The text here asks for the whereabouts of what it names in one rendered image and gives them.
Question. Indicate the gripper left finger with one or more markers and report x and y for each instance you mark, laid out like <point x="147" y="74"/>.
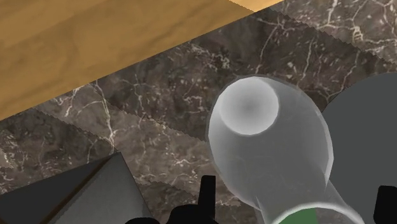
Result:
<point x="207" y="198"/>

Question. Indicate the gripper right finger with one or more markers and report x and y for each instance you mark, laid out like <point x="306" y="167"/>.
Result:
<point x="386" y="206"/>

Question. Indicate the dark grey round object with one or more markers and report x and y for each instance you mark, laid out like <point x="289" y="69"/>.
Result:
<point x="363" y="133"/>

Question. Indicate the clear glass bottle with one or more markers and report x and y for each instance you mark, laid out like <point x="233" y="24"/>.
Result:
<point x="279" y="161"/>

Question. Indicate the grey box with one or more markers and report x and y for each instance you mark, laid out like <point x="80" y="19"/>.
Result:
<point x="102" y="195"/>

